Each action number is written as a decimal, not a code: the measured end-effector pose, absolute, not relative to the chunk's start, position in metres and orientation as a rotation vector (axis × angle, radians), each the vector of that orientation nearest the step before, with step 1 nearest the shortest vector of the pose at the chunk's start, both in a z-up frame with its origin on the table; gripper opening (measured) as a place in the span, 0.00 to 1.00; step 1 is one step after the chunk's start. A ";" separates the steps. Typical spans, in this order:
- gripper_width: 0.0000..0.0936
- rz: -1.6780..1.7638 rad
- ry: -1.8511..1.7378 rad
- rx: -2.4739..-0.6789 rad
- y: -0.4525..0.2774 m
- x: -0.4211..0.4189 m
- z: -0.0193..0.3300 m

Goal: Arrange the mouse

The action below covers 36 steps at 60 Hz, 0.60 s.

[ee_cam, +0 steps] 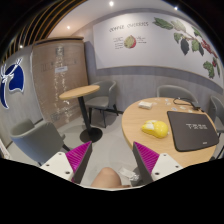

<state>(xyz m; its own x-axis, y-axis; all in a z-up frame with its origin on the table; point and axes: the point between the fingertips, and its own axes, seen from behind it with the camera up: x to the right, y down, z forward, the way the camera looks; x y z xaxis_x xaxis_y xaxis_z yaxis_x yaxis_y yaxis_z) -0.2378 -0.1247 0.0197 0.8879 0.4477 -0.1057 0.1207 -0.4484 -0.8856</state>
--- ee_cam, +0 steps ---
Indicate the grey armchair by side table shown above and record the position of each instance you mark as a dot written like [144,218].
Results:
[103,99]

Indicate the grey chair right edge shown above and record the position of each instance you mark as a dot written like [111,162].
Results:
[216,113]

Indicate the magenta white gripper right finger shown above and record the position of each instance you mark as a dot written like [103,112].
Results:
[153,166]

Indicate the small round wooden side table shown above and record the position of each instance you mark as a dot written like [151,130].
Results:
[90,133]

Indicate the coffee cherries wall mural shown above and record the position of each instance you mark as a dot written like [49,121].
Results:
[153,39]

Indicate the yellow computer mouse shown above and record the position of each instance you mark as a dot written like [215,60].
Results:
[158,129]

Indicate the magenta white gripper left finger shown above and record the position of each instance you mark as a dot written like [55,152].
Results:
[70,166]

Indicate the wrapped wooden cabinet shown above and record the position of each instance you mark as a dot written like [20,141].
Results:
[58,65]

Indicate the grey chair behind table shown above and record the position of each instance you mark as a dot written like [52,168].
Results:
[172,91]

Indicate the black mouse pad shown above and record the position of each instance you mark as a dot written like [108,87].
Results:
[192,131]

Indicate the grey armchair front left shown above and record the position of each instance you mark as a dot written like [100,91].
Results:
[39,143]

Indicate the person's knee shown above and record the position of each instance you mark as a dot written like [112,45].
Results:
[108,178]

